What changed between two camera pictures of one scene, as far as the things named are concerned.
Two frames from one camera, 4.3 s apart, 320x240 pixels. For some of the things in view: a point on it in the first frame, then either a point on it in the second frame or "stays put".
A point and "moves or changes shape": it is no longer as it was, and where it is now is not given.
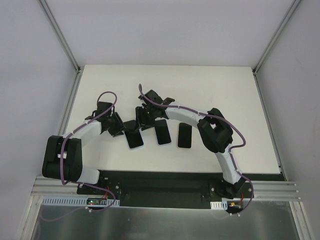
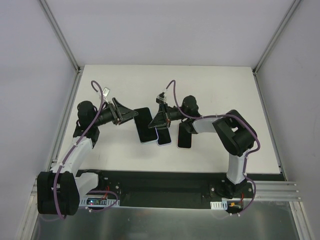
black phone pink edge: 184,135 stays put
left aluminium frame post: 76,66 stays put
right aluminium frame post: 291,10 stays put
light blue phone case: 136,147 → 146,142
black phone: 132,134 moves or changes shape
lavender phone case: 156,138 stays put
